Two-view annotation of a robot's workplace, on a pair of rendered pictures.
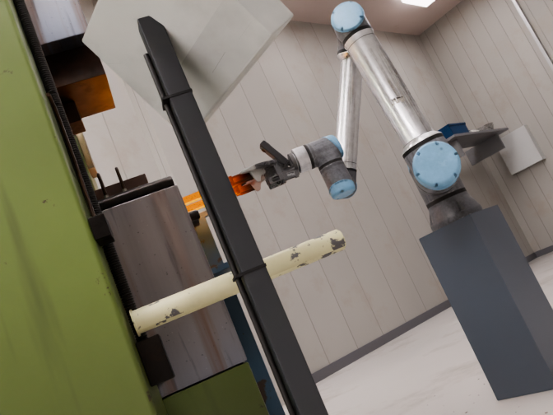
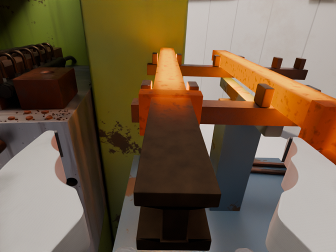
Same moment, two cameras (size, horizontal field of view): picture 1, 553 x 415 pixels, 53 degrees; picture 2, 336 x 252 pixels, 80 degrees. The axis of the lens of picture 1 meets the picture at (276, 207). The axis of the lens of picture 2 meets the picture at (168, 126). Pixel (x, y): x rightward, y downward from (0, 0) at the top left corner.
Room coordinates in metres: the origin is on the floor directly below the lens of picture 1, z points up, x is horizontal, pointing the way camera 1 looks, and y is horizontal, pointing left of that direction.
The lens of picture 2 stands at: (1.88, -0.04, 1.09)
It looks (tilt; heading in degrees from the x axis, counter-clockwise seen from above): 27 degrees down; 95
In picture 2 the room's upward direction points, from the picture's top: 2 degrees clockwise
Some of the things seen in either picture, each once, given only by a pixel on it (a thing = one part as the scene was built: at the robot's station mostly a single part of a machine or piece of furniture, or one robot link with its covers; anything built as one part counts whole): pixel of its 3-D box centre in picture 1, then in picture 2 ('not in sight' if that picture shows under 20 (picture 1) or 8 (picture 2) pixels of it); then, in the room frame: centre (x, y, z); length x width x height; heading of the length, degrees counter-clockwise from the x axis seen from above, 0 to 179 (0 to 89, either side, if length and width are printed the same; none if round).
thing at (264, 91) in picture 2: not in sight; (247, 73); (1.97, 0.28, 1.03); 0.23 x 0.06 x 0.02; 97
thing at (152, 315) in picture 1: (242, 278); not in sight; (1.09, 0.12, 0.62); 0.44 x 0.05 x 0.05; 104
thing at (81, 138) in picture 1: (85, 149); not in sight; (1.68, 0.49, 1.27); 0.09 x 0.02 x 0.17; 14
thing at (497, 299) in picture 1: (497, 299); not in sight; (2.02, -0.58, 0.30); 0.22 x 0.22 x 0.60; 45
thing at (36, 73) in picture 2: not in sight; (50, 86); (1.56, 0.39, 0.95); 0.12 x 0.09 x 0.07; 104
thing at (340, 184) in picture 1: (337, 179); not in sight; (1.92, -0.24, 0.89); 0.12 x 0.09 x 0.12; 169
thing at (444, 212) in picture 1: (451, 209); not in sight; (2.02, -0.58, 0.65); 0.19 x 0.19 x 0.10
